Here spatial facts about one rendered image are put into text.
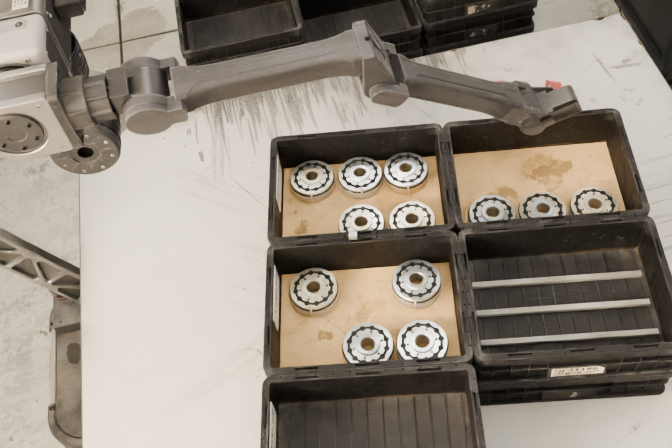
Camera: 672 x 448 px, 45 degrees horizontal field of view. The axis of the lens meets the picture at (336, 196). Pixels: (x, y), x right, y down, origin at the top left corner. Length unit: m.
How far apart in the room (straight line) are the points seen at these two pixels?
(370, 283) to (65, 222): 1.65
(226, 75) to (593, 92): 1.25
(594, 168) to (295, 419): 0.89
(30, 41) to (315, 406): 0.85
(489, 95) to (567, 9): 2.10
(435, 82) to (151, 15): 2.52
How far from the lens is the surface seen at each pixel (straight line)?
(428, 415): 1.63
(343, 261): 1.76
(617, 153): 1.94
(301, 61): 1.31
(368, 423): 1.63
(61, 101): 1.31
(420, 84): 1.44
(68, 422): 2.47
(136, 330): 1.97
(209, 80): 1.31
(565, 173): 1.95
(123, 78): 1.33
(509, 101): 1.59
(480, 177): 1.92
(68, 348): 2.57
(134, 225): 2.14
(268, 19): 2.89
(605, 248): 1.83
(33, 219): 3.23
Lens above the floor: 2.34
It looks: 53 degrees down
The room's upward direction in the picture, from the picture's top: 10 degrees counter-clockwise
